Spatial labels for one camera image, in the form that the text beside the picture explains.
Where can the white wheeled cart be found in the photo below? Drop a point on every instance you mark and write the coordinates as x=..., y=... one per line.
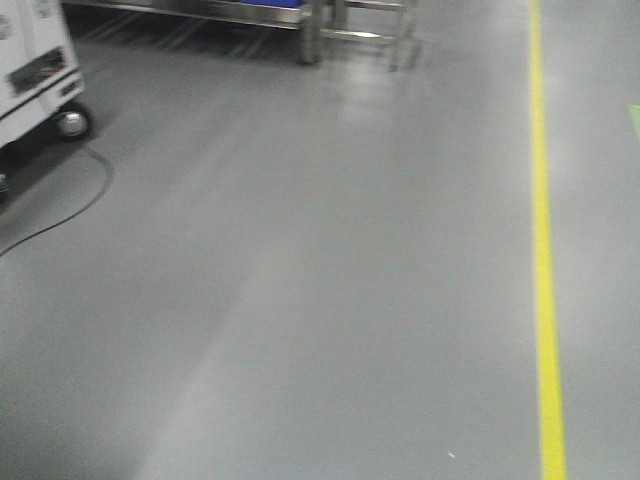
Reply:
x=40, y=74

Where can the stainless steel table frame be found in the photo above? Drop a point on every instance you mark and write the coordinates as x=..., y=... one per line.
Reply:
x=315, y=21

